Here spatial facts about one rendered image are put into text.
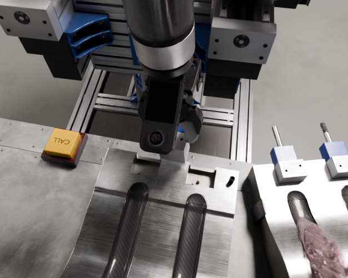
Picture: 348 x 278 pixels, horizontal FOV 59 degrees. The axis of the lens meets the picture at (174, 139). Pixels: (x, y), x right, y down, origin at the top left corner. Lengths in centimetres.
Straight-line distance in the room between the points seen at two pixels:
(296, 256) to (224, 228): 12
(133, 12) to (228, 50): 42
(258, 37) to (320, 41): 166
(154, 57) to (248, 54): 40
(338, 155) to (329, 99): 133
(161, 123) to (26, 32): 53
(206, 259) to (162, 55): 34
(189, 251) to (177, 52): 34
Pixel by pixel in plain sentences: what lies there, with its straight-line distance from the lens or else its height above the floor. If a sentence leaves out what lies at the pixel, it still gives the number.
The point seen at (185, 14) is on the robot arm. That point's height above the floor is 122.
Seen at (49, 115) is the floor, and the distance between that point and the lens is 188.
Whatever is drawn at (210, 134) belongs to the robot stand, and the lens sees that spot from 144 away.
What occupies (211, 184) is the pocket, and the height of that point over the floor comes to 86.
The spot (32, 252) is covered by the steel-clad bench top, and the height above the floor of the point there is 80.
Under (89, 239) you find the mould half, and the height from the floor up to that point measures 88.
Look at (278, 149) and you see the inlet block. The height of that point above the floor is 87.
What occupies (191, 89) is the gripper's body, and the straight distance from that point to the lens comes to 44.
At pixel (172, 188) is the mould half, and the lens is 58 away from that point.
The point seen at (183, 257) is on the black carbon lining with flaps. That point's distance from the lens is 56.
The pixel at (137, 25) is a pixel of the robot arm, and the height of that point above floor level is 121.
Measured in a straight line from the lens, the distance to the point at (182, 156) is 56.
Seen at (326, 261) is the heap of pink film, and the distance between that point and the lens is 57.
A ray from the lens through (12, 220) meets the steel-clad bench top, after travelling 73.
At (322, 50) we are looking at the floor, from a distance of 229.
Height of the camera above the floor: 143
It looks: 59 degrees down
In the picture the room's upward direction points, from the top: straight up
